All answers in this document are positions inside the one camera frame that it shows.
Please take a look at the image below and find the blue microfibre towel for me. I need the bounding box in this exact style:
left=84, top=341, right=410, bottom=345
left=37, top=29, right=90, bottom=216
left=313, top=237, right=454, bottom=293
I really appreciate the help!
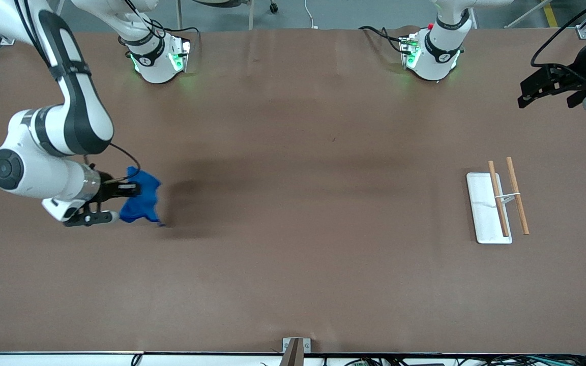
left=119, top=166, right=166, bottom=227

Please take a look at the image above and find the dark brown upright bar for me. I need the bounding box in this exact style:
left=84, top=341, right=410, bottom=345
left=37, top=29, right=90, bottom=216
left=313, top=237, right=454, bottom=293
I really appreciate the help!
left=279, top=339, right=304, bottom=366

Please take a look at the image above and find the grey metal table bracket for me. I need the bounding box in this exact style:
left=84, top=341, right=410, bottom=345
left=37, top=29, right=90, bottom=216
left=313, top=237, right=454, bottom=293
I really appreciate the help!
left=282, top=337, right=312, bottom=353

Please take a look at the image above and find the wooden rack rod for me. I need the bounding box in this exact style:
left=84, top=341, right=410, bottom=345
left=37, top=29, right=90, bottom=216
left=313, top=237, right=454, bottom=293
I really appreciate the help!
left=488, top=161, right=510, bottom=237
left=506, top=157, right=530, bottom=235

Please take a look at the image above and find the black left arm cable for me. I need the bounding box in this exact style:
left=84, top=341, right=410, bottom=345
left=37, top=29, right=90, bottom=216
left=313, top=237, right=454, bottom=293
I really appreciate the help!
left=530, top=0, right=586, bottom=69

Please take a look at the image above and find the thin white cable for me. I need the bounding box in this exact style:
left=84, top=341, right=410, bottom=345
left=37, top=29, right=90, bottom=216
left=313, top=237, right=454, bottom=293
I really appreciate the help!
left=304, top=0, right=320, bottom=29

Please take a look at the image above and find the black cable bundle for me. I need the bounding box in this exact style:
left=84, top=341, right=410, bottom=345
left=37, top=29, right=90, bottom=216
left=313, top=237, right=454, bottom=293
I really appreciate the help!
left=324, top=354, right=586, bottom=366

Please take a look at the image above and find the brown table cover sheet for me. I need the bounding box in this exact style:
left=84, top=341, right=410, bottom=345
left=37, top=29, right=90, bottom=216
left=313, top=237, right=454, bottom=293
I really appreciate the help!
left=0, top=28, right=586, bottom=355

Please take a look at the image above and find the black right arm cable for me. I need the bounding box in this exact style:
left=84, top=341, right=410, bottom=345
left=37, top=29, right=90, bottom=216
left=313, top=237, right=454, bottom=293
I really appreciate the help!
left=13, top=0, right=201, bottom=185

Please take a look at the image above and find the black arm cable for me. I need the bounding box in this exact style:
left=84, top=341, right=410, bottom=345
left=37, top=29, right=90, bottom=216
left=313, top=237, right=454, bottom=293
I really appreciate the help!
left=13, top=0, right=201, bottom=185
left=530, top=0, right=586, bottom=69

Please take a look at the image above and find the black left base cable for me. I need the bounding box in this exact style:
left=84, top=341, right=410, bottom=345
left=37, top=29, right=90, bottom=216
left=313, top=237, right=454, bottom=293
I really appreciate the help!
left=358, top=25, right=412, bottom=54

